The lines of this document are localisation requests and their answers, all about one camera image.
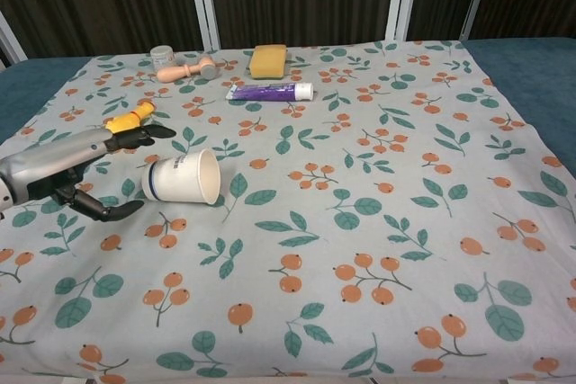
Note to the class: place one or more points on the floral leaf berry tablecloth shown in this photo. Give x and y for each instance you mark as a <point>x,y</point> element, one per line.
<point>315,222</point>

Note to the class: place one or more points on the yellow rubber chicken toy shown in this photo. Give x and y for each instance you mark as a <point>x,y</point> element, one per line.
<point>126,119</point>

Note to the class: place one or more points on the yellow sponge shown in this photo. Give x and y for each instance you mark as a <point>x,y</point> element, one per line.
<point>267,62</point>

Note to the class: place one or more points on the white paper cup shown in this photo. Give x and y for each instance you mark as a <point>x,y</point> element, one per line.
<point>175,177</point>

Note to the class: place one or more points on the wooden massager tool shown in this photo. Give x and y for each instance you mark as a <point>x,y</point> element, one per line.
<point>175,73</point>

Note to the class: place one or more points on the purple white toothpaste tube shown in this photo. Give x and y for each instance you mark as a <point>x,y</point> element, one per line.
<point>265,91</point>

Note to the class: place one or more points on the small grey jar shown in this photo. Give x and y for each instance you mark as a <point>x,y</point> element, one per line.
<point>162,57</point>

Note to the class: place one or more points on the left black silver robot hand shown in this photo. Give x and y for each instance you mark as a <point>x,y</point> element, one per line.
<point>54,161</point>

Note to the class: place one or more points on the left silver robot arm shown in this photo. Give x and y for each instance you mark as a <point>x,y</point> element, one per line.
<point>3,199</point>

